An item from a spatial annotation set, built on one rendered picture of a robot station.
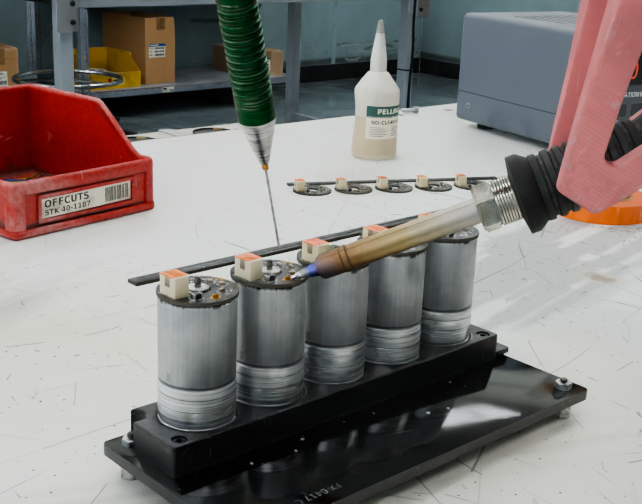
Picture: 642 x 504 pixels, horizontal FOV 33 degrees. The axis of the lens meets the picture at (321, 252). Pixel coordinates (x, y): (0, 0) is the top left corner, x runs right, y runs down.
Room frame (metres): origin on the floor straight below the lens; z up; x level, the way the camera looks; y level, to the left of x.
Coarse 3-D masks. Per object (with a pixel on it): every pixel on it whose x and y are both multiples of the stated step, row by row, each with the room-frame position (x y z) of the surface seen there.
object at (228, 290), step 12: (192, 276) 0.32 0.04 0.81; (204, 276) 0.32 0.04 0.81; (156, 288) 0.30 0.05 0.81; (216, 288) 0.31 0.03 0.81; (228, 288) 0.31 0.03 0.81; (168, 300) 0.29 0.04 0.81; (180, 300) 0.29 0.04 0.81; (192, 300) 0.29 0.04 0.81; (204, 300) 0.30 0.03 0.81; (216, 300) 0.30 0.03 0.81; (228, 300) 0.30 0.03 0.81
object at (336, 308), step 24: (312, 288) 0.33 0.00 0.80; (336, 288) 0.33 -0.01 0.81; (360, 288) 0.33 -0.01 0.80; (312, 312) 0.33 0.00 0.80; (336, 312) 0.33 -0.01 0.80; (360, 312) 0.34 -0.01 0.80; (312, 336) 0.33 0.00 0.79; (336, 336) 0.33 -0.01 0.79; (360, 336) 0.34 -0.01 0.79; (312, 360) 0.33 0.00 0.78; (336, 360) 0.33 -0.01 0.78; (360, 360) 0.34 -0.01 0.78; (336, 384) 0.33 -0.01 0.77
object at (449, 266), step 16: (432, 256) 0.37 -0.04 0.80; (448, 256) 0.37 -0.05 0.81; (464, 256) 0.37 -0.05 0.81; (432, 272) 0.37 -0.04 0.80; (448, 272) 0.37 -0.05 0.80; (464, 272) 0.37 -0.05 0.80; (432, 288) 0.37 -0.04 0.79; (448, 288) 0.37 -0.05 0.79; (464, 288) 0.37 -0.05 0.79; (432, 304) 0.37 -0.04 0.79; (448, 304) 0.37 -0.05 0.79; (464, 304) 0.37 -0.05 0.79; (432, 320) 0.37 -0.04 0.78; (448, 320) 0.37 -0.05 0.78; (464, 320) 0.37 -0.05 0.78; (432, 336) 0.37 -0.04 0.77; (448, 336) 0.37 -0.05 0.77; (464, 336) 0.37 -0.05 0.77
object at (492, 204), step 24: (480, 192) 0.31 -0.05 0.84; (504, 192) 0.31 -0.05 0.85; (432, 216) 0.31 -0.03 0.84; (456, 216) 0.31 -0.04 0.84; (480, 216) 0.31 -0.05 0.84; (504, 216) 0.31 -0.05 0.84; (360, 240) 0.32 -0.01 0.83; (384, 240) 0.31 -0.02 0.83; (408, 240) 0.31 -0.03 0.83; (432, 240) 0.31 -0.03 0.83; (336, 264) 0.31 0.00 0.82; (360, 264) 0.31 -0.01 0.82
